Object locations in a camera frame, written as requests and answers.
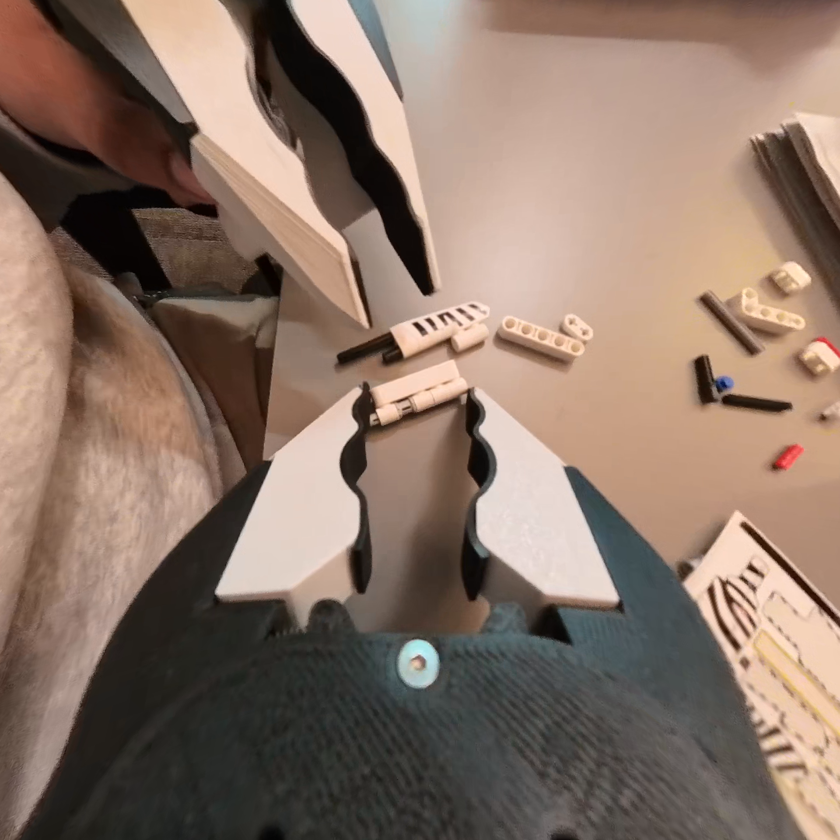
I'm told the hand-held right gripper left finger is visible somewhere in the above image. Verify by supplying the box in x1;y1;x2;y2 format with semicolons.
215;382;374;627

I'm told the person's left hand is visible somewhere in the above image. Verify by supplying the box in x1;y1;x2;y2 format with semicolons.
0;0;217;204

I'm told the white five-hole lego beam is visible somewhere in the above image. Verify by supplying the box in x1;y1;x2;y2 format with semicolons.
497;315;586;361

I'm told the lego instruction booklet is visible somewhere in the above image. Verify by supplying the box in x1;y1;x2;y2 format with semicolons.
750;112;840;312

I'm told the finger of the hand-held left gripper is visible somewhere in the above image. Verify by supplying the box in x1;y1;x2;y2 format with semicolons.
266;0;442;298
121;0;421;329

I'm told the grey fabric chair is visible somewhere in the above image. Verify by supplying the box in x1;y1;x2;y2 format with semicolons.
128;206;270;299

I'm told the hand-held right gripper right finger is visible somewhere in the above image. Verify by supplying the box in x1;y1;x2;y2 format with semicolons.
459;386;623;624

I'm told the white part with black axle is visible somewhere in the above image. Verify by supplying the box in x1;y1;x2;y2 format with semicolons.
387;301;491;358

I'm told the white lego beam assembly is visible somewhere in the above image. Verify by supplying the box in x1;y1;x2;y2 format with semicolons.
369;359;469;429

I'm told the long black lego axle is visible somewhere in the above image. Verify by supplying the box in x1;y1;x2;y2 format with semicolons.
336;332;395;365

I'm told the white angled lego beam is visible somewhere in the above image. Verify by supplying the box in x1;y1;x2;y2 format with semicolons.
730;287;807;337

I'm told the black lego pin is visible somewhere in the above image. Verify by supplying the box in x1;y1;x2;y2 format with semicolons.
721;392;794;414

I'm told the striped sticker sheet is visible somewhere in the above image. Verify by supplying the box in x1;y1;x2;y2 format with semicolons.
678;510;840;811

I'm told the dark grey lego axle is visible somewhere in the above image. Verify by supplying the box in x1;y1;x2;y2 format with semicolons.
698;290;766;357

